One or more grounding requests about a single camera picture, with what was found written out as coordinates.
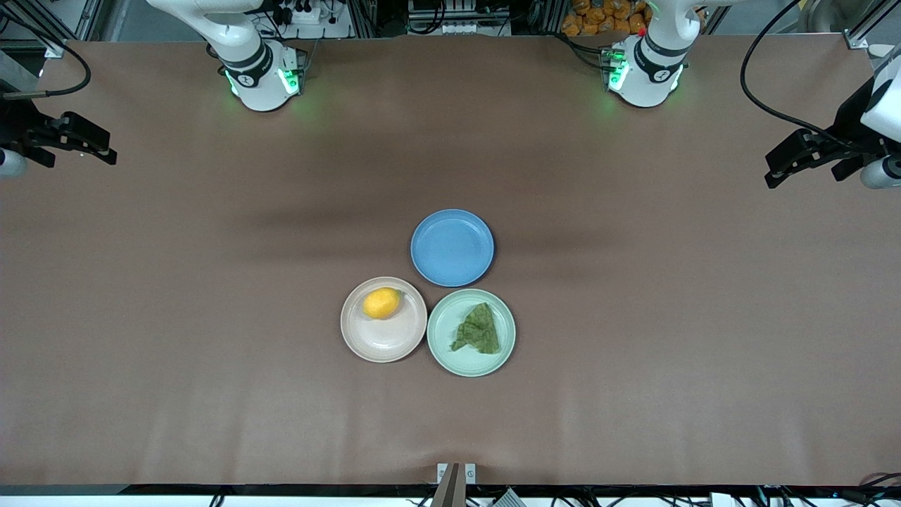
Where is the yellow lemon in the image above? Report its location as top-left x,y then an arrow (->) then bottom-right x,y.
363,287 -> 402,320

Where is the green lettuce leaf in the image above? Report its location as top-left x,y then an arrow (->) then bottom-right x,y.
450,303 -> 501,355

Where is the grey round metal container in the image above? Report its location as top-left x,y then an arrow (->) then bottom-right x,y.
801,0 -> 849,33

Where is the white power strip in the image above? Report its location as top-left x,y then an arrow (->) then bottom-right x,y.
276,0 -> 353,40

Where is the brown table cover sheet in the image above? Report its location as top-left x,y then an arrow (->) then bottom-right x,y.
0,35 -> 901,488

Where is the blue plate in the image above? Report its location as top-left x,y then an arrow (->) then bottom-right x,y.
410,208 -> 495,288

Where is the pink plate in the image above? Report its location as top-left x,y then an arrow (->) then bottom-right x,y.
340,276 -> 428,363

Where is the green plate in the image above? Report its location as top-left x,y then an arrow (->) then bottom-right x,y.
427,288 -> 517,377

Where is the aluminium frame profile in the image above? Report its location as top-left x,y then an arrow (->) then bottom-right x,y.
845,0 -> 901,50
0,0 -> 99,58

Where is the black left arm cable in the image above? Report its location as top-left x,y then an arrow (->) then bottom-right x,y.
739,0 -> 845,145

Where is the black base cable bundle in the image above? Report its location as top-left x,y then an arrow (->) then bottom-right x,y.
556,32 -> 613,71

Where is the metal bracket with post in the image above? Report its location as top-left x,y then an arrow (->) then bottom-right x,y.
431,462 -> 477,507

